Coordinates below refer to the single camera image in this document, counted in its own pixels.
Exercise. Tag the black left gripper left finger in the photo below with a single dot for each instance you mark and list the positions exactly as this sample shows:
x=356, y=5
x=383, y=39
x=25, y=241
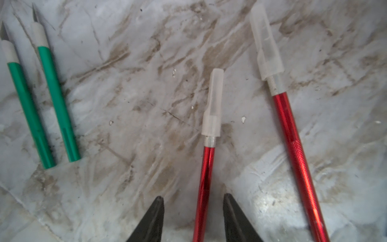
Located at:
x=150, y=227

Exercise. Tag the green carving knife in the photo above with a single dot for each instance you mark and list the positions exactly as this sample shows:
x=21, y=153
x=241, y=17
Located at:
x=26, y=100
x=54, y=88

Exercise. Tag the red carving knife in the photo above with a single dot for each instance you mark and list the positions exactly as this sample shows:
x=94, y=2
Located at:
x=271, y=68
x=211, y=129

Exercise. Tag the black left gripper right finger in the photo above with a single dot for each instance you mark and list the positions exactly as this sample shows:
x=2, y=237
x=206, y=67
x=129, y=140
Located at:
x=237, y=226

